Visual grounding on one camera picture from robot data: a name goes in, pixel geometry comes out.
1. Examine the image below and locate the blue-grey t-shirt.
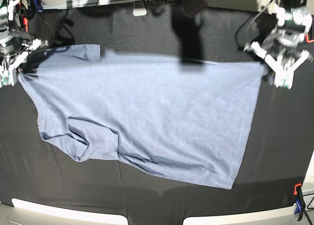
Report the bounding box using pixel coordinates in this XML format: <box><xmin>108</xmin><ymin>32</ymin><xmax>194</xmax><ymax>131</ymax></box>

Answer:
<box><xmin>18</xmin><ymin>44</ymin><xmax>265</xmax><ymax>190</ymax></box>

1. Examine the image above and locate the orange black clamp far-left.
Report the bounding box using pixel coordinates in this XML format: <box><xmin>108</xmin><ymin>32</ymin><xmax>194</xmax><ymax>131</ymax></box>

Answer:
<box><xmin>21</xmin><ymin>16</ymin><xmax>28</xmax><ymax>33</ymax></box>

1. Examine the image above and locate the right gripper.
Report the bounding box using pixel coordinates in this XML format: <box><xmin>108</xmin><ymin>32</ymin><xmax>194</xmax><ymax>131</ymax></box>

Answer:
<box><xmin>0</xmin><ymin>30</ymin><xmax>34</xmax><ymax>62</ymax></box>

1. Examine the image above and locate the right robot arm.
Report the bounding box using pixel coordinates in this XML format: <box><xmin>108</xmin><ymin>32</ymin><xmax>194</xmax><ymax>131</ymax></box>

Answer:
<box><xmin>0</xmin><ymin>0</ymin><xmax>35</xmax><ymax>61</ymax></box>

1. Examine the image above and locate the black table cloth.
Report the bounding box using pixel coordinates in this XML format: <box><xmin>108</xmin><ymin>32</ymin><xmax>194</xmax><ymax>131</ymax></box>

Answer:
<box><xmin>0</xmin><ymin>4</ymin><xmax>314</xmax><ymax>225</ymax></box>

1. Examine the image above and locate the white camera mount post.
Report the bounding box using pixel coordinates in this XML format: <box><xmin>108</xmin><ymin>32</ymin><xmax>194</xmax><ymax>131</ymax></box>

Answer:
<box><xmin>132</xmin><ymin>0</ymin><xmax>147</xmax><ymax>17</ymax></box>

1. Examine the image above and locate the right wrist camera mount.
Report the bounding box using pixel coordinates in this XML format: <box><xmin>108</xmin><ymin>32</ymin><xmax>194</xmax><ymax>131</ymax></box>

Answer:
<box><xmin>0</xmin><ymin>38</ymin><xmax>49</xmax><ymax>87</ymax></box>

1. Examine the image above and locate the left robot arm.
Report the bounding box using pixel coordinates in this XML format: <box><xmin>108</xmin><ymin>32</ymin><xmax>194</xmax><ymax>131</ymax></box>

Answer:
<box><xmin>261</xmin><ymin>0</ymin><xmax>313</xmax><ymax>59</ymax></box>

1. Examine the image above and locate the orange black clamp far-right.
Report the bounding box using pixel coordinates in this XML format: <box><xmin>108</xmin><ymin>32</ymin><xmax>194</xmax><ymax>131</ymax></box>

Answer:
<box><xmin>305</xmin><ymin>33</ymin><xmax>314</xmax><ymax>43</ymax></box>

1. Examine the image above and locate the blue orange clamp near-right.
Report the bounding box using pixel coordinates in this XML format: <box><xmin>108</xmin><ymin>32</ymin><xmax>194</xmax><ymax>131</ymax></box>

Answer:
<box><xmin>293</xmin><ymin>183</ymin><xmax>314</xmax><ymax>225</ymax></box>

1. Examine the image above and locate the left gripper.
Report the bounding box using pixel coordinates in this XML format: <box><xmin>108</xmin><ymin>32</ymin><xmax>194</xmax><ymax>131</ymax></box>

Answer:
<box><xmin>260</xmin><ymin>28</ymin><xmax>307</xmax><ymax>60</ymax></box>

